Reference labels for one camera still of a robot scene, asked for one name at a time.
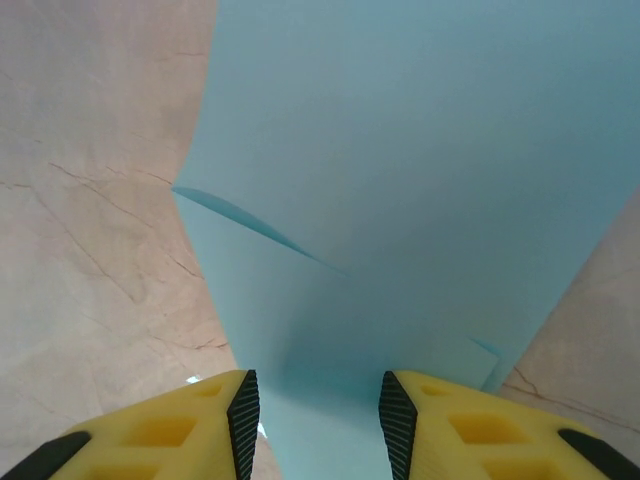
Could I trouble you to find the light blue paper sheet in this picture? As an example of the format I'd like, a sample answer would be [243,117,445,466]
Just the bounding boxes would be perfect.
[171,0,640,480]

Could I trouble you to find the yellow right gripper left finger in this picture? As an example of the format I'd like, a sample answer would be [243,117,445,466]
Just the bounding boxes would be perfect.
[0,369,261,480]

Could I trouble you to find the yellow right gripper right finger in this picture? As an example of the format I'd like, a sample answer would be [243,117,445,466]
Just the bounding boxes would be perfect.
[378,370,640,480]

